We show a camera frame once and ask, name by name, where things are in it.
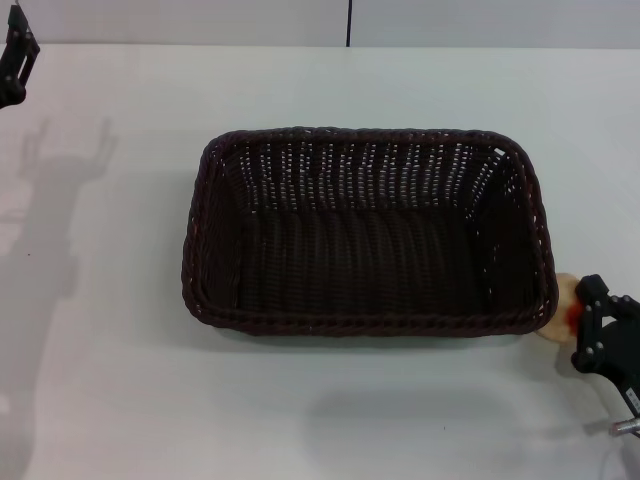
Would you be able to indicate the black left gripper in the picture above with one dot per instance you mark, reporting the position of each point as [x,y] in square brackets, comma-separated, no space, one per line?
[9,92]

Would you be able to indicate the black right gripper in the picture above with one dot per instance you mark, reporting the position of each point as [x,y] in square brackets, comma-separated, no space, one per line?
[622,350]

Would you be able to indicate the beige bun with orange spot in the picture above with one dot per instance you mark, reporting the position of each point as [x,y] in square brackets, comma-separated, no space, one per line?
[562,300]

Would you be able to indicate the dark brown woven basket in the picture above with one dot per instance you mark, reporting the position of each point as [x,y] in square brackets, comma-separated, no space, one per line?
[370,280]

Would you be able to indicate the black vertical wall strip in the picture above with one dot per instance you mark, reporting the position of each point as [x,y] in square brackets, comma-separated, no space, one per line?
[349,22]

